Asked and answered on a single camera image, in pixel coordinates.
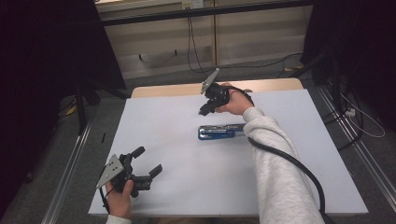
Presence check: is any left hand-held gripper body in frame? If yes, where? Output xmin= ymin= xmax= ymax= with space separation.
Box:
xmin=95 ymin=152 xmax=153 ymax=199

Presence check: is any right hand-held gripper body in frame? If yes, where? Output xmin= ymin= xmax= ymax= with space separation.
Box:
xmin=200 ymin=67 xmax=232 ymax=110

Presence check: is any blue and silver stapler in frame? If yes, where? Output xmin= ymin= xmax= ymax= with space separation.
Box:
xmin=197 ymin=122 xmax=248 ymax=141

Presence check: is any person's right hand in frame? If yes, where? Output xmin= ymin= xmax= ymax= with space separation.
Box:
xmin=214 ymin=81 xmax=255 ymax=117

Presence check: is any person's left hand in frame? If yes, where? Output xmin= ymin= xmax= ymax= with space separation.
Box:
xmin=105 ymin=179 xmax=135 ymax=219

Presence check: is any white table mat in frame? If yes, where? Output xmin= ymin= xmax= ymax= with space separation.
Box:
xmin=88 ymin=89 xmax=369 ymax=217

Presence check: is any wooden table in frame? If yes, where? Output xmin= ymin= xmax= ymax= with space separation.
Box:
xmin=130 ymin=77 xmax=304 ymax=99

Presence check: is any black stand leg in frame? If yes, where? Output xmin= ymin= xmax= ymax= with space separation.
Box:
xmin=291 ymin=50 xmax=328 ymax=79
xmin=74 ymin=78 xmax=132 ymax=136

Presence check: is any black horizontal bar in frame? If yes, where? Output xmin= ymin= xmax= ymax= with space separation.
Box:
xmin=100 ymin=0 xmax=314 ymax=27

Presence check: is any black curtain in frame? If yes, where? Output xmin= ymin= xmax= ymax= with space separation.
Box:
xmin=301 ymin=0 xmax=396 ymax=133
xmin=0 ymin=0 xmax=127 ymax=216

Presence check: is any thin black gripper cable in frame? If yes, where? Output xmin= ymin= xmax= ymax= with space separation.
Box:
xmin=98 ymin=186 xmax=114 ymax=216

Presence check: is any black hanging wall cable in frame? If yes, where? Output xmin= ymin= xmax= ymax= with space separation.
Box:
xmin=186 ymin=16 xmax=216 ymax=77

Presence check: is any metal floor rail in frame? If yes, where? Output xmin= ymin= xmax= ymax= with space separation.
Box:
xmin=317 ymin=86 xmax=396 ymax=204
xmin=41 ymin=122 xmax=93 ymax=224

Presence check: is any black floor cable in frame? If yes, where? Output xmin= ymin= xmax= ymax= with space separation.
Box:
xmin=214 ymin=51 xmax=304 ymax=78

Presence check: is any white wall socket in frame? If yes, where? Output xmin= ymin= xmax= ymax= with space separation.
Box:
xmin=181 ymin=0 xmax=205 ymax=10

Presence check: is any thick black gripper cable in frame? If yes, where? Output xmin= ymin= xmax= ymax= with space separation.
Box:
xmin=247 ymin=136 xmax=336 ymax=224

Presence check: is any black cable bundle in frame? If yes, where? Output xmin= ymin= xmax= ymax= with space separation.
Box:
xmin=321 ymin=77 xmax=364 ymax=152

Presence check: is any white cable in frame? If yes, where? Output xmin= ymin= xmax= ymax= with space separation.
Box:
xmin=339 ymin=92 xmax=387 ymax=139

